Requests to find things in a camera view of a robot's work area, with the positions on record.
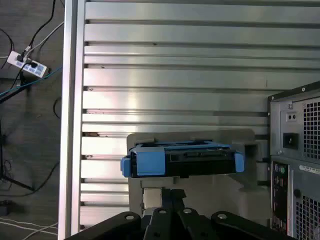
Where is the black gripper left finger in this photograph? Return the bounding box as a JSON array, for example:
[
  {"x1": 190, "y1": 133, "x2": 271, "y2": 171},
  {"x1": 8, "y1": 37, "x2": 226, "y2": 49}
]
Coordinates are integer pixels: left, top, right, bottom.
[{"x1": 63, "y1": 188, "x2": 172, "y2": 240}]

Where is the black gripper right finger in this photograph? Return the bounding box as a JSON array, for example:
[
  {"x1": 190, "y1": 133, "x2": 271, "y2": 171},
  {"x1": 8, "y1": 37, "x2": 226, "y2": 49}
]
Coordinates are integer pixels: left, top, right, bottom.
[{"x1": 171, "y1": 189, "x2": 299, "y2": 240}]

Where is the hard disk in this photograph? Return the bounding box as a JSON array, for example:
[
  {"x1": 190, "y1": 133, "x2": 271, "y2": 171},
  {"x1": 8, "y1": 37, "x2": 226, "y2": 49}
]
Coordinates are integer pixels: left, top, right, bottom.
[{"x1": 120, "y1": 139, "x2": 245, "y2": 179}]

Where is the silver CPU chip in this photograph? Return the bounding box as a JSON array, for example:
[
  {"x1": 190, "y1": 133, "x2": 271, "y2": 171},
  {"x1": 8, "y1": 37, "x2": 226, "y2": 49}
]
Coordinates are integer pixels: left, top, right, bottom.
[{"x1": 143, "y1": 188, "x2": 163, "y2": 209}]

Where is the grey plastic parts rack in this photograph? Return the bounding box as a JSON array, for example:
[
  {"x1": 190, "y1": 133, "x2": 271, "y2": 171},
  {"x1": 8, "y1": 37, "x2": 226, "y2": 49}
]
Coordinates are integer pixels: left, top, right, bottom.
[{"x1": 126, "y1": 128, "x2": 273, "y2": 227}]

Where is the black PC case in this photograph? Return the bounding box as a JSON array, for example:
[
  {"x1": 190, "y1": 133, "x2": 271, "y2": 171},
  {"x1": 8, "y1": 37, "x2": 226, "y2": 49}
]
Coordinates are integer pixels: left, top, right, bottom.
[{"x1": 267, "y1": 80, "x2": 320, "y2": 240}]

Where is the grey power supply unit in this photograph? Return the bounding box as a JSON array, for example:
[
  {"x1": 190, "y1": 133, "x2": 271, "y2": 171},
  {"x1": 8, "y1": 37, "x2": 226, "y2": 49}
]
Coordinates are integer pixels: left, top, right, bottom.
[{"x1": 271, "y1": 96, "x2": 320, "y2": 157}]

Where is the black tripod stand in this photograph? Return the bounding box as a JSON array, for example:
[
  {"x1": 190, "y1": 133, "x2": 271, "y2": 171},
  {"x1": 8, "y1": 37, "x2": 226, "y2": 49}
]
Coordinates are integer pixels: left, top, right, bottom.
[{"x1": 0, "y1": 119, "x2": 36, "y2": 193}]

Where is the white power strip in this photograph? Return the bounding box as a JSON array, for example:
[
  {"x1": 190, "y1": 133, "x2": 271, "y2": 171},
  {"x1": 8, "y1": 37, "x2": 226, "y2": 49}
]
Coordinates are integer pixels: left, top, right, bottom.
[{"x1": 6, "y1": 50, "x2": 50, "y2": 78}]

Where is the blue network cable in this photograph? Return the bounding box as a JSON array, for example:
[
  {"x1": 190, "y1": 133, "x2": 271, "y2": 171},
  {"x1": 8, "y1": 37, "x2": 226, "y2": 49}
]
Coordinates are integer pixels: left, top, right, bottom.
[{"x1": 0, "y1": 65, "x2": 64, "y2": 98}]

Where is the white power cable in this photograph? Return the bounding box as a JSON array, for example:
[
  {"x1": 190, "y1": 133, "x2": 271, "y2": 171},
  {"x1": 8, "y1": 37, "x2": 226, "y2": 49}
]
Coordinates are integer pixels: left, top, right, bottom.
[{"x1": 26, "y1": 21, "x2": 65, "y2": 52}]

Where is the black power cable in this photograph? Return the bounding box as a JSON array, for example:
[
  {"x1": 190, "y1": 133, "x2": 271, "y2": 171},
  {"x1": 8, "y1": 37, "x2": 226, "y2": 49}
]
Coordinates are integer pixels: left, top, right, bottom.
[{"x1": 21, "y1": 0, "x2": 57, "y2": 57}]

